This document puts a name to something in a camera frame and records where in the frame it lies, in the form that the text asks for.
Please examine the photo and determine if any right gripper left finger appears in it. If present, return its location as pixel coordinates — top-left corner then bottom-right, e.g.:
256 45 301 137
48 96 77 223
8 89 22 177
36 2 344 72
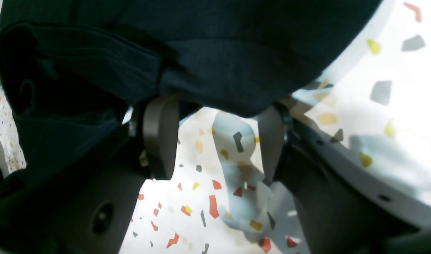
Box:
0 96 180 254

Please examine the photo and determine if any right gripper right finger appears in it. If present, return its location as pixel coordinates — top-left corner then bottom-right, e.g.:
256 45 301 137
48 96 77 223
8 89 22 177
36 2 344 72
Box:
256 104 431 254

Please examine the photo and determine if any black t-shirt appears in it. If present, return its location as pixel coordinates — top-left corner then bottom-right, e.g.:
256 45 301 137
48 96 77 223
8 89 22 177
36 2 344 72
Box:
0 0 383 191

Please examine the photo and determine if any terrazzo patterned tablecloth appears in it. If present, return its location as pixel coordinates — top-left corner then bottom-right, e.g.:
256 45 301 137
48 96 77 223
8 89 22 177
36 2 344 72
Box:
0 0 431 254

